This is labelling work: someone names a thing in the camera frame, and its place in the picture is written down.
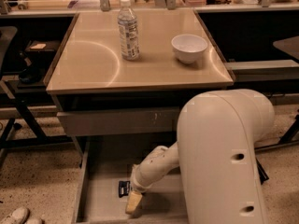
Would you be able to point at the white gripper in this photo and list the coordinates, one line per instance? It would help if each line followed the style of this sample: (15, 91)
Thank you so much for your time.
(139, 181)

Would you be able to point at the dark blue rxbar wrapper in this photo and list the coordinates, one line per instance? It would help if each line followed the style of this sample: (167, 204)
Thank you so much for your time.
(124, 188)

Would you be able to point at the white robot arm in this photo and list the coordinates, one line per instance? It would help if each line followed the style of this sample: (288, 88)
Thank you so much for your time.
(214, 151)

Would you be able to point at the open middle drawer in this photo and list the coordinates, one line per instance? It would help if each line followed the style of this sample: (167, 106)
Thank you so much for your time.
(107, 161)

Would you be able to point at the grey upper drawer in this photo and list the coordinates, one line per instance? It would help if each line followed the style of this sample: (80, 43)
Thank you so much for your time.
(119, 121)

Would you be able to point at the white shoe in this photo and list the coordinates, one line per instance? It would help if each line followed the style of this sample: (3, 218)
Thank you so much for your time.
(34, 220)
(18, 216)

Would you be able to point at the white ceramic bowl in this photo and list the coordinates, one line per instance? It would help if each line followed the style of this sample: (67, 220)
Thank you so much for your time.
(188, 48)

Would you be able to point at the black bag under desk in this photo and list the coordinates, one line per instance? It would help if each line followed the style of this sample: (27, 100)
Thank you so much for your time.
(31, 74)

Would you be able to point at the clear plastic water bottle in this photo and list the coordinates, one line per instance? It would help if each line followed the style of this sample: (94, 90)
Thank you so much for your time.
(128, 31)

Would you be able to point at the brown box on shelf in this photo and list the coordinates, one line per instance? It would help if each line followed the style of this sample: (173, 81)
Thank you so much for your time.
(42, 46)

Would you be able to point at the black chair frame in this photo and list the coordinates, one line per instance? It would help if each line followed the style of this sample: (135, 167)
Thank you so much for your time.
(41, 139)

